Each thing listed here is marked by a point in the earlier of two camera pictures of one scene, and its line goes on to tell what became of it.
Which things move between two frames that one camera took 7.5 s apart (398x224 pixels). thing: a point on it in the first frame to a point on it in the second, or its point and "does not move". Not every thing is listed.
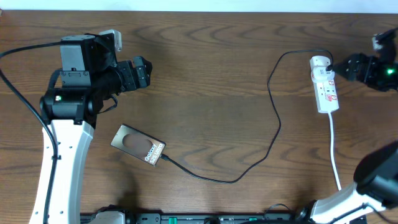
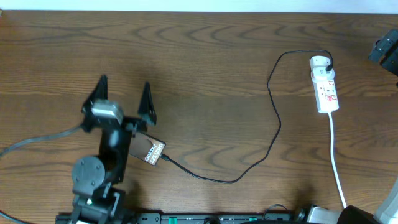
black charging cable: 275,138 does not move
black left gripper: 142,79 to 101,88
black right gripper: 367,76 to 384,45
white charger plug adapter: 319,62 does not move
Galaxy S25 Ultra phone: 138,145 does not move
